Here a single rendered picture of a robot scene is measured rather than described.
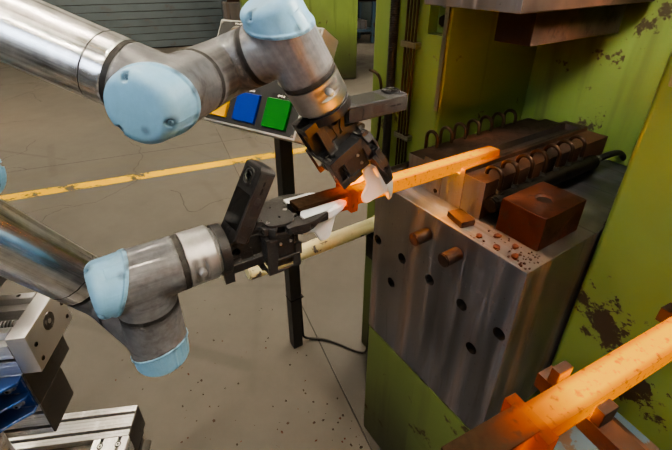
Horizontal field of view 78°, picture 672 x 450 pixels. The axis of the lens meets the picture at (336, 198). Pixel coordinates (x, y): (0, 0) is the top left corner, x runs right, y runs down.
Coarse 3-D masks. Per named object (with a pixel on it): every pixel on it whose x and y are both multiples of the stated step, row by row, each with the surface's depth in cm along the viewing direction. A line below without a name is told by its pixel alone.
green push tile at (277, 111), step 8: (272, 104) 103; (280, 104) 102; (288, 104) 101; (264, 112) 104; (272, 112) 103; (280, 112) 102; (288, 112) 101; (264, 120) 104; (272, 120) 103; (280, 120) 102; (272, 128) 103; (280, 128) 101
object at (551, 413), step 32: (640, 352) 42; (576, 384) 39; (608, 384) 39; (512, 416) 35; (544, 416) 36; (576, 416) 36; (448, 448) 32; (480, 448) 32; (512, 448) 32; (544, 448) 34
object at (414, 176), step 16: (448, 160) 78; (464, 160) 78; (480, 160) 81; (400, 176) 71; (416, 176) 72; (432, 176) 75; (320, 192) 65; (336, 192) 65; (352, 192) 65; (304, 208) 61; (352, 208) 65
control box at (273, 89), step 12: (228, 24) 113; (240, 24) 111; (324, 36) 100; (336, 48) 106; (276, 84) 104; (264, 96) 105; (276, 96) 103; (228, 108) 110; (264, 108) 105; (216, 120) 112; (228, 120) 110; (288, 120) 101; (252, 132) 115; (264, 132) 105; (276, 132) 103; (288, 132) 101; (300, 144) 108
